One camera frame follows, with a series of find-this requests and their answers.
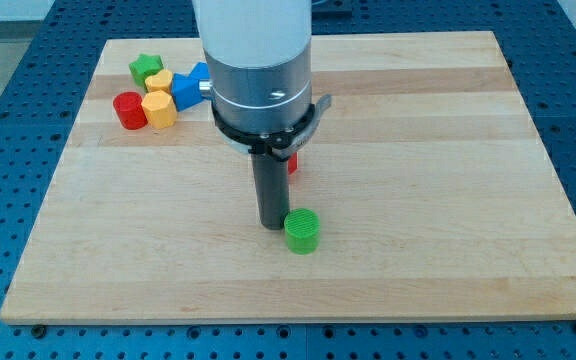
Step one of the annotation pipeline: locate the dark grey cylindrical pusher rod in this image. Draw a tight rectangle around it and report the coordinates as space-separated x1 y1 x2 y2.
251 155 290 230

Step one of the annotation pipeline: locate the black clamp ring with lever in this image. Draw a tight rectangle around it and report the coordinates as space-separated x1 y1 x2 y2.
211 94 332 161

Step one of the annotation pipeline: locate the red star block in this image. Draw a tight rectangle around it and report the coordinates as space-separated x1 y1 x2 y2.
288 153 298 175

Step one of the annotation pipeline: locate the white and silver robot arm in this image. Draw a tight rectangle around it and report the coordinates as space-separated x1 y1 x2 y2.
192 0 331 230

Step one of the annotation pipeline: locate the green star block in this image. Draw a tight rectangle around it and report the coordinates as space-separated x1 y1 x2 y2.
129 54 163 88

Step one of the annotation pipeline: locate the green cylinder block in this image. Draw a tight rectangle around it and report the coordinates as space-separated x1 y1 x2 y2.
284 208 320 255

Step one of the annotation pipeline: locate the blue triangle block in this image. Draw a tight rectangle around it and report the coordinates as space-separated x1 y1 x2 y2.
188 62 210 81

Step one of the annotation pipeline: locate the blue cube block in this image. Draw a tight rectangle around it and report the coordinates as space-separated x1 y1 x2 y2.
171 73 204 112

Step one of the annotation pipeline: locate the yellow hexagon block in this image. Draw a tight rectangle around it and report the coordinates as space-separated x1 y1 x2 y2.
141 90 177 129

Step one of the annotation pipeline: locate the yellow heart block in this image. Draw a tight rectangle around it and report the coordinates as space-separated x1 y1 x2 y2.
144 69 174 94

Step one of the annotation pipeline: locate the red cylinder block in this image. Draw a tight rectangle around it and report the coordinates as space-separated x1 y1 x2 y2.
113 92 148 130

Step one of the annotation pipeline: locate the wooden board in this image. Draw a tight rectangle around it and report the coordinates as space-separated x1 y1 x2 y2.
0 32 576 325

